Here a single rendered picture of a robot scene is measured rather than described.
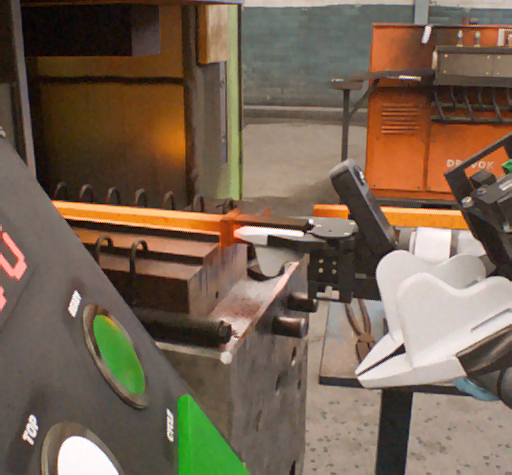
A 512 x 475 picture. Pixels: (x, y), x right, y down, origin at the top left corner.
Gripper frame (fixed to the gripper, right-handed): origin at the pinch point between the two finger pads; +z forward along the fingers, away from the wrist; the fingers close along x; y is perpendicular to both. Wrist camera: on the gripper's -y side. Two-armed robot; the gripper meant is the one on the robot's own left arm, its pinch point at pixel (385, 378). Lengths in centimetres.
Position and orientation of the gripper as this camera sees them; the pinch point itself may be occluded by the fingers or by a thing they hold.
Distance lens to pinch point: 35.6
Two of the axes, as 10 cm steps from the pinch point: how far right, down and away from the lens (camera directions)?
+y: -5.1, -8.2, -2.7
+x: 0.9, 2.6, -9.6
